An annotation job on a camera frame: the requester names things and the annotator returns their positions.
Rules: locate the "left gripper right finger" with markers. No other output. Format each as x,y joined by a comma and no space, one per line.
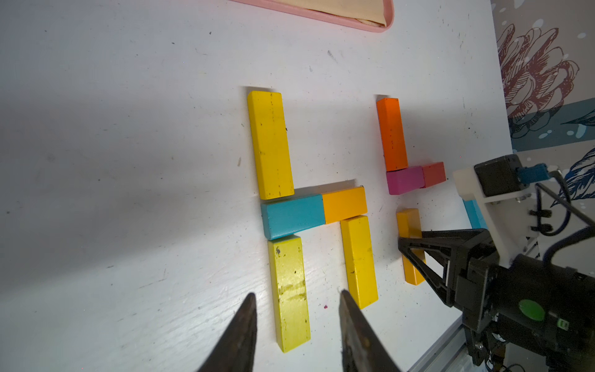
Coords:
361,348

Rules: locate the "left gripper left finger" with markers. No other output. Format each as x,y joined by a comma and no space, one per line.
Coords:
235,350

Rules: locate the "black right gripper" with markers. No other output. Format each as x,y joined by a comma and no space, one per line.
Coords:
469,260

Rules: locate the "teal long block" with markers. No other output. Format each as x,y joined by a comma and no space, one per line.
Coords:
474,214

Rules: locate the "orange long block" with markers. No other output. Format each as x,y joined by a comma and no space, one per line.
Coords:
409,226

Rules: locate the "red block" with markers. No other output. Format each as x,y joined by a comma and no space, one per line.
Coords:
433,174

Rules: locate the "magenta block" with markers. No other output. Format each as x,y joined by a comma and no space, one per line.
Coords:
403,181

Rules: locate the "yellow long block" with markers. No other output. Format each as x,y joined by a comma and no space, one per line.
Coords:
358,253

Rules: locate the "small orange yellow block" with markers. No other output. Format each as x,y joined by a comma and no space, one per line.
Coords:
344,204

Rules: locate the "teal short block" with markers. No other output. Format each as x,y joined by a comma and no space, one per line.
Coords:
284,218

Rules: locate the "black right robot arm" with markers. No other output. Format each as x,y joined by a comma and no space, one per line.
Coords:
540,307

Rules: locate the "beige folded cloth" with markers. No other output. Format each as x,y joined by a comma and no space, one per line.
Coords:
374,16

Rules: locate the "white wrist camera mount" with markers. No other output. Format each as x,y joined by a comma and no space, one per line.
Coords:
505,191

